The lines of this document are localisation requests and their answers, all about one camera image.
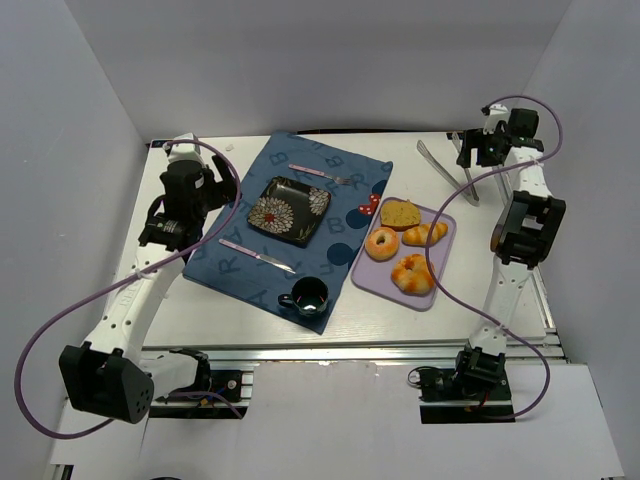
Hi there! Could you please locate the striped long bread roll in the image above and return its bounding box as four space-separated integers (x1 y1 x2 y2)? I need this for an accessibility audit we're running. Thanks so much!
402 222 448 246

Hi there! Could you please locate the pink glazed bagel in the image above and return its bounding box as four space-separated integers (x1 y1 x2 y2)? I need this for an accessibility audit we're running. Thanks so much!
365 226 399 261

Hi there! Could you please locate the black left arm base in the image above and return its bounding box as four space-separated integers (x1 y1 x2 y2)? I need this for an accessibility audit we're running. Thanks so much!
141 348 249 420

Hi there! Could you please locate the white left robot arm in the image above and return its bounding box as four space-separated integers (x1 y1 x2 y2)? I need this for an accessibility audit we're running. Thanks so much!
59 133 393 423

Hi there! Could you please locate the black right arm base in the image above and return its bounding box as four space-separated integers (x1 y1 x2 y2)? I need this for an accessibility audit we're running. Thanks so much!
407 366 515 425

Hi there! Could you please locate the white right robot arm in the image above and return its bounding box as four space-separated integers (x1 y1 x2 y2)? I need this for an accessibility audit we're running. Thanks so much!
412 99 566 410

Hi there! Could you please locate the brown bread slice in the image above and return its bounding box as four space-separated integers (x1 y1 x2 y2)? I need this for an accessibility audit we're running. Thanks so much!
379 200 421 232

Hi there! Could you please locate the black floral square plate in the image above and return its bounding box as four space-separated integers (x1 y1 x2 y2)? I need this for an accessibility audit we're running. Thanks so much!
247 176 332 248

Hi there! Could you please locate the blue letter placemat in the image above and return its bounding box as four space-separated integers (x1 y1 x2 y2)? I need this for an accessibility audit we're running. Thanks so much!
183 132 393 334

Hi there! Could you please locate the lilac plastic tray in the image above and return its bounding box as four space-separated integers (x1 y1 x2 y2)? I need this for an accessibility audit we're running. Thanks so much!
351 214 457 312

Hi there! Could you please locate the dark glossy cup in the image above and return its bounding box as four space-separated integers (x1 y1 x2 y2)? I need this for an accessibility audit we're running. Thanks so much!
278 277 329 317

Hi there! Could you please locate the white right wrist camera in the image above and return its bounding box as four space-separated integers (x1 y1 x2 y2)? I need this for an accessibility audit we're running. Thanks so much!
481 103 510 135

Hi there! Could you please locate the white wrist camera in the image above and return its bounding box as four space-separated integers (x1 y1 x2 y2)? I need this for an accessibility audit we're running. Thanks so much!
481 103 510 135
161 133 204 166

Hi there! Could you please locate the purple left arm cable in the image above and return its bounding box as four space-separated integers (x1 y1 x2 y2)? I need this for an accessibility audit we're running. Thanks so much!
13 140 244 440

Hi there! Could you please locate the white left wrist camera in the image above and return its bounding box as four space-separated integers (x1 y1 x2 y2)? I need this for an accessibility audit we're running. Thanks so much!
161 133 204 166

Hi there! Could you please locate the pink handled knife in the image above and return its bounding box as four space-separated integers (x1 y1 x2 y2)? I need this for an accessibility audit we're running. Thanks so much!
218 238 295 274

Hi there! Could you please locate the orange twisted ring bread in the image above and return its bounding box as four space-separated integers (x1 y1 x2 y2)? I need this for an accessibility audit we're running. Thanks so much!
391 254 435 296

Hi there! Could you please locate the pink handled fork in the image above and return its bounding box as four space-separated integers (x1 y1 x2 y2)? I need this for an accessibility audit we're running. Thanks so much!
288 164 352 185

